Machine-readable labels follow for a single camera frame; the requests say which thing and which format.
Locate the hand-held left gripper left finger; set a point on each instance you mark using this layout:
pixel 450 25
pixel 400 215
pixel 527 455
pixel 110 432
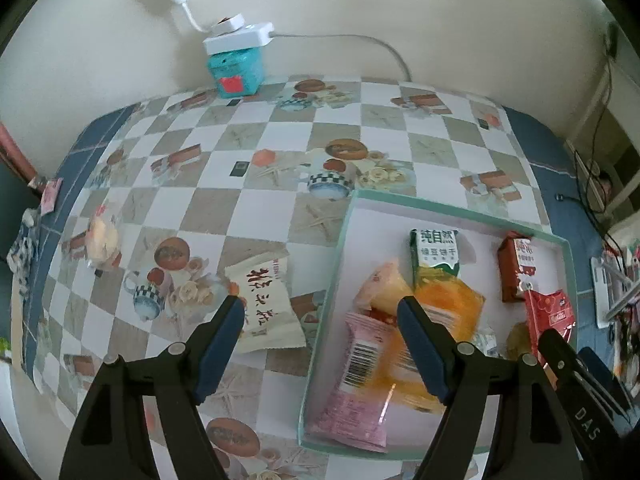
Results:
pixel 220 355

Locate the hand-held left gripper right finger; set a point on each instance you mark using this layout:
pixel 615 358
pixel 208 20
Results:
pixel 425 355

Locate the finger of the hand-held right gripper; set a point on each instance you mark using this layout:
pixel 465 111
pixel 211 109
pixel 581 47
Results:
pixel 552 347

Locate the yellow and pink cake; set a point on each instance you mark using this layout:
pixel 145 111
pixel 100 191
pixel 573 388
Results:
pixel 385 287

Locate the red drink carton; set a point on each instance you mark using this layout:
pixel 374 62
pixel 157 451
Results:
pixel 517 275

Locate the large pink snack packet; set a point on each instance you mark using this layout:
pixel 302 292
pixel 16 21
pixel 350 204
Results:
pixel 357 400

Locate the green and white drink carton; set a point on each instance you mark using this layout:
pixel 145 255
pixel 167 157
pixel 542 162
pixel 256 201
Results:
pixel 434 255

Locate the teal rimmed white box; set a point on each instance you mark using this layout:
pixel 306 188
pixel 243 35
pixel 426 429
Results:
pixel 380 225

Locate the cream and red snack packet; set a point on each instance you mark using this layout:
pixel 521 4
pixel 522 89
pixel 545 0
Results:
pixel 265 305

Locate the round bread in clear wrapper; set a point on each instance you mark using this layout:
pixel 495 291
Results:
pixel 102 237

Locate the blue and white patterned cloth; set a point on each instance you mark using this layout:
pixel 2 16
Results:
pixel 22 255

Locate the checkered printed tablecloth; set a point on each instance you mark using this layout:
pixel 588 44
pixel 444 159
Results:
pixel 225 130

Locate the small pink packet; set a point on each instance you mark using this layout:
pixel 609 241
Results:
pixel 50 200

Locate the white furniture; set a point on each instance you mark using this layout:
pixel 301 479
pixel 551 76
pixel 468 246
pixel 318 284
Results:
pixel 622 125

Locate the dark teal panel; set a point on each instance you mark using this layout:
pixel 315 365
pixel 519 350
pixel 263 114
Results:
pixel 12 205

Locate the teal container with red label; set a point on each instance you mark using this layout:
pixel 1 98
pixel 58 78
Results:
pixel 240 67

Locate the white power strip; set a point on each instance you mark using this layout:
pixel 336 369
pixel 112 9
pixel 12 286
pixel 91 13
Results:
pixel 250 35

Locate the reddish wooden rail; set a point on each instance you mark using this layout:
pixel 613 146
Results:
pixel 12 152

